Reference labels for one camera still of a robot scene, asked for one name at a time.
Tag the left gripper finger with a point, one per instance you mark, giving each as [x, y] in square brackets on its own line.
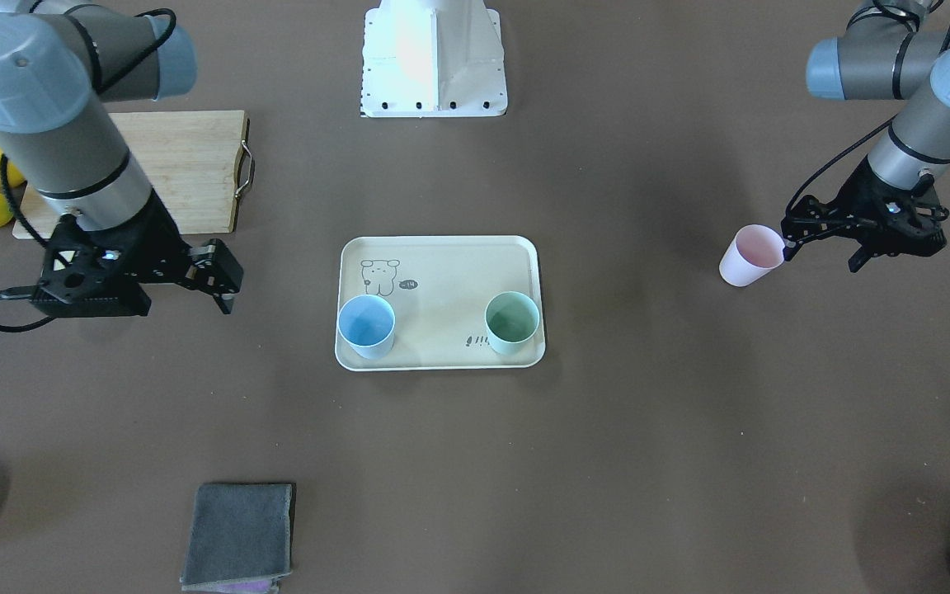
[790, 249]

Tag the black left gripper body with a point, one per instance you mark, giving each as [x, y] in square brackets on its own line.
[865, 191]

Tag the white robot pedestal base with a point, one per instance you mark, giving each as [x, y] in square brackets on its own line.
[440, 59]

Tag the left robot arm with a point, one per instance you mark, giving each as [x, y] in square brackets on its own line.
[884, 54]

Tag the wooden cutting board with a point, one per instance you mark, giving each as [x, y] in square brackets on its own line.
[195, 161]

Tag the pink cup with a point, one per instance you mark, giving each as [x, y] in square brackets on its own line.
[754, 252]

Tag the grey folded cloth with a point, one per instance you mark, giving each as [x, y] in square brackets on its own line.
[240, 538]

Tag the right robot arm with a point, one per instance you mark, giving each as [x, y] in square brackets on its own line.
[61, 62]

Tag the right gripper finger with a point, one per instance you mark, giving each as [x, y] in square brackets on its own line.
[225, 301]

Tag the blue cup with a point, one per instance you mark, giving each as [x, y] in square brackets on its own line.
[367, 323]

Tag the cream rabbit tray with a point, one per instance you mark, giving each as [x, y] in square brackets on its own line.
[439, 288]

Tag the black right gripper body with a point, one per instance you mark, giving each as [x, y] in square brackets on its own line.
[159, 239]

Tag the green cup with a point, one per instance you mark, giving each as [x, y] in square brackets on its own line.
[511, 320]

